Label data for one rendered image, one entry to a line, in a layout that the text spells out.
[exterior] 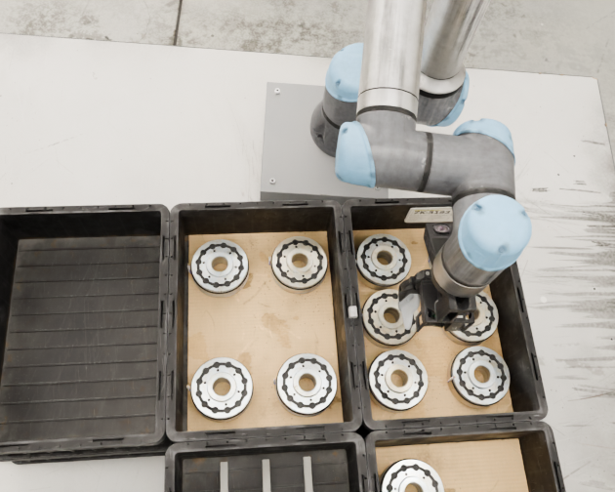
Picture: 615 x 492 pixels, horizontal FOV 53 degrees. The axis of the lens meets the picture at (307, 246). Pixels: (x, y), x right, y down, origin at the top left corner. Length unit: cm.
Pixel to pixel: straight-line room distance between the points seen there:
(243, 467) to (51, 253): 52
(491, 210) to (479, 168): 7
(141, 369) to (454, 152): 65
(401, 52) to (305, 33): 180
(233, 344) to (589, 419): 71
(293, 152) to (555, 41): 170
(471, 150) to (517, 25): 208
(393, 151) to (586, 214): 86
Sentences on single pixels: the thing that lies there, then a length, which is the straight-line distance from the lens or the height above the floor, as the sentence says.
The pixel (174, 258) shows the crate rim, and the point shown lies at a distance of 108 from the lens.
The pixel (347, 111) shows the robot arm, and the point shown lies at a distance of 123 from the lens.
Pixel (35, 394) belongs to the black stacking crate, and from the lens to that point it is 116.
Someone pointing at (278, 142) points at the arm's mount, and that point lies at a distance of 137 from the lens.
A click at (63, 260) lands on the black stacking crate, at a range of 121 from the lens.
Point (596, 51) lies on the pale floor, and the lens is 290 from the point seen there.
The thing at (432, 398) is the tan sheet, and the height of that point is 83.
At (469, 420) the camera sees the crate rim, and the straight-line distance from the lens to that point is 104.
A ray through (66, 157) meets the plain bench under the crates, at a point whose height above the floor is 70.
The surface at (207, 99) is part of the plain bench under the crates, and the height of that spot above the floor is 70.
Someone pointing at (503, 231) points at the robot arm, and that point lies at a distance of 71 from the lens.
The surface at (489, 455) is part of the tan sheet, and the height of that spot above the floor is 83.
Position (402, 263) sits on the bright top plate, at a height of 86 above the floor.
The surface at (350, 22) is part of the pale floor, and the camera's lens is 264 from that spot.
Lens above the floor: 191
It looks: 66 degrees down
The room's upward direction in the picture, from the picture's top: 11 degrees clockwise
